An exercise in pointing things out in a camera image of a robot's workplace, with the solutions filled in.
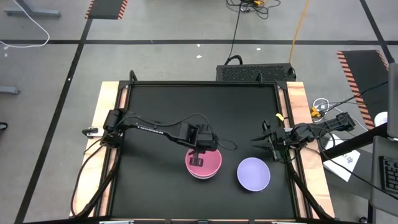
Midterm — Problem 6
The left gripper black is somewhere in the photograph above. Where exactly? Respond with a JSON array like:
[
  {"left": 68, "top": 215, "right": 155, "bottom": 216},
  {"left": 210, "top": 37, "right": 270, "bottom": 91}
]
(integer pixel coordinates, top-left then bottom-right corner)
[{"left": 189, "top": 123, "right": 219, "bottom": 167}]

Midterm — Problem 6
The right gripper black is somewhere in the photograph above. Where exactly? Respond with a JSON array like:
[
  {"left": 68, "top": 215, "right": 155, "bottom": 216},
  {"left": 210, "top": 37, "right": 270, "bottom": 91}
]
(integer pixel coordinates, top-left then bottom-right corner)
[{"left": 251, "top": 119, "right": 292, "bottom": 162}]

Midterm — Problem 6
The pink ribbed bowl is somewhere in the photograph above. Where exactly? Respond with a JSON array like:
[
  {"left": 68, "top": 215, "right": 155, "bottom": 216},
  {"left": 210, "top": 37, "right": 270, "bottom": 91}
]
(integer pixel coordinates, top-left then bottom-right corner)
[{"left": 185, "top": 148, "right": 223, "bottom": 180}]

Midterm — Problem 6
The lavender ribbed bowl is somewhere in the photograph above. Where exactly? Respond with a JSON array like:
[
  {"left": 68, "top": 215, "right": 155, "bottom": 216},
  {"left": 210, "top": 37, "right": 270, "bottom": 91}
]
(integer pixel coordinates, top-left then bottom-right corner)
[{"left": 236, "top": 157, "right": 271, "bottom": 192}]

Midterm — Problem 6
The black computer case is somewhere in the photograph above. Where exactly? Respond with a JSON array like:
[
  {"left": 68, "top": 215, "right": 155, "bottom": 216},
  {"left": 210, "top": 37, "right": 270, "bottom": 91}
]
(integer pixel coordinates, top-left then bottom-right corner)
[{"left": 216, "top": 63, "right": 297, "bottom": 83}]

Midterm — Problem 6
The white paper sheet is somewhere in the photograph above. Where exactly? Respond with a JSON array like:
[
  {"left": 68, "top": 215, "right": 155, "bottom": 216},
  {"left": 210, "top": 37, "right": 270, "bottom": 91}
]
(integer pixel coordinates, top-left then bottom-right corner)
[{"left": 322, "top": 133, "right": 361, "bottom": 183}]

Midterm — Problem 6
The black table clamp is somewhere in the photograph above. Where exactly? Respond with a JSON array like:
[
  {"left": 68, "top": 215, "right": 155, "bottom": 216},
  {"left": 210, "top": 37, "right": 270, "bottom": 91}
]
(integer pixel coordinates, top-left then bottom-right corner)
[{"left": 81, "top": 126, "right": 105, "bottom": 139}]

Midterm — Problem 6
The grey desk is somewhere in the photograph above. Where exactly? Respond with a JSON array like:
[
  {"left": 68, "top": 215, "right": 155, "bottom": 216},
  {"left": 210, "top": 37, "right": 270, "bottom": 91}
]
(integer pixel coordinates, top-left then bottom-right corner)
[{"left": 369, "top": 135, "right": 398, "bottom": 218}]

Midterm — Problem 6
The black orange-striped floor mat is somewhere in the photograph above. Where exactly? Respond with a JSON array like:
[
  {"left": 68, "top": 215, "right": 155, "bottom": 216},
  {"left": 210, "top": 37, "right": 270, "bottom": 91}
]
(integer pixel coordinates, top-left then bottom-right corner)
[
  {"left": 85, "top": 0, "right": 129, "bottom": 21},
  {"left": 336, "top": 49, "right": 390, "bottom": 130}
]

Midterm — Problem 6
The white cup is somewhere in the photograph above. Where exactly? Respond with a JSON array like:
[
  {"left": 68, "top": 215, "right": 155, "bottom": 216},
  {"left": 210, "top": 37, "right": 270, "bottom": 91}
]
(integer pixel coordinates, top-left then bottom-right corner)
[{"left": 374, "top": 111, "right": 389, "bottom": 128}]

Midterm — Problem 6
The black keyboard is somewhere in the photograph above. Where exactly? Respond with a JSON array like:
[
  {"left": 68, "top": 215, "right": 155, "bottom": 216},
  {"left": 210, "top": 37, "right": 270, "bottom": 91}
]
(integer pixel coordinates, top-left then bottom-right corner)
[{"left": 379, "top": 155, "right": 398, "bottom": 195}]

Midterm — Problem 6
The grey monitor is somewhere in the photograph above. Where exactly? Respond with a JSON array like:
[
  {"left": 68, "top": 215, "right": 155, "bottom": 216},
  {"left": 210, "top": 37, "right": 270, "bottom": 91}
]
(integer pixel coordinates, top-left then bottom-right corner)
[{"left": 387, "top": 62, "right": 398, "bottom": 139}]

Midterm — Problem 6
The grey table foot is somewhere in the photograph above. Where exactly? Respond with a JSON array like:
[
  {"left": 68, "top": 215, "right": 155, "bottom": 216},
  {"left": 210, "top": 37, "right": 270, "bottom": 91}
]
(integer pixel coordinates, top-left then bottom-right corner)
[{"left": 0, "top": 85, "right": 21, "bottom": 95}]

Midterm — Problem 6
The grey table leg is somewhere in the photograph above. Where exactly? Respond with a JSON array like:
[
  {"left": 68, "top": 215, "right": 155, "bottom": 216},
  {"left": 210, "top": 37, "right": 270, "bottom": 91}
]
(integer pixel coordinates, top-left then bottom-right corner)
[{"left": 3, "top": 0, "right": 62, "bottom": 18}]

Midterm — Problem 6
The white cable coil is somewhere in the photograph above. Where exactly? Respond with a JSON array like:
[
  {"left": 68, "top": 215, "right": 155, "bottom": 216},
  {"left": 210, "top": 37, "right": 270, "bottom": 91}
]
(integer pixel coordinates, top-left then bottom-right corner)
[{"left": 312, "top": 97, "right": 331, "bottom": 114}]

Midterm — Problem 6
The black aluminium table frame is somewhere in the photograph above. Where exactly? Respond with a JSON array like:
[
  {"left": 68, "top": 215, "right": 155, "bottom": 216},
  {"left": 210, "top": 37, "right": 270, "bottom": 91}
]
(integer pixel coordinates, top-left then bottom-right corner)
[{"left": 74, "top": 70, "right": 335, "bottom": 224}]

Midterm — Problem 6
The black floor cable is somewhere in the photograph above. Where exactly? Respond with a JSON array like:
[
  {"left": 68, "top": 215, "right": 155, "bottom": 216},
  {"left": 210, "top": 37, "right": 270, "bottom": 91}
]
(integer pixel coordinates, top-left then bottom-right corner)
[{"left": 229, "top": 6, "right": 244, "bottom": 65}]

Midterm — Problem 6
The yellow hanging cable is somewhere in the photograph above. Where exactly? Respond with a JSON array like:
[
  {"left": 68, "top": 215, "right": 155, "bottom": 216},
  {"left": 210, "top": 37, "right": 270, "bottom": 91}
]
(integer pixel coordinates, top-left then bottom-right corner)
[{"left": 289, "top": 0, "right": 310, "bottom": 64}]

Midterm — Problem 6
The black looped frame cable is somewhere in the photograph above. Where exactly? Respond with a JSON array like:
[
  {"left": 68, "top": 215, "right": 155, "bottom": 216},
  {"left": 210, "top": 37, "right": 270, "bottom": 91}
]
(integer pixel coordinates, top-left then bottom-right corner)
[{"left": 70, "top": 136, "right": 108, "bottom": 218}]

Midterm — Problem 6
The black cable tangle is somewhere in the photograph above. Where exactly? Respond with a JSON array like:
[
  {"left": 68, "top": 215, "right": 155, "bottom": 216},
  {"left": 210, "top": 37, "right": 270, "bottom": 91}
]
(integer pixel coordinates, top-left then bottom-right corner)
[{"left": 226, "top": 0, "right": 281, "bottom": 20}]

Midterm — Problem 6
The white floor cable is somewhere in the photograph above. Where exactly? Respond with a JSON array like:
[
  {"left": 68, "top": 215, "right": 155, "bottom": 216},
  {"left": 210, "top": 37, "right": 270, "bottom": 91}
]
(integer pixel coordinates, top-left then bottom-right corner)
[{"left": 0, "top": 0, "right": 51, "bottom": 49}]

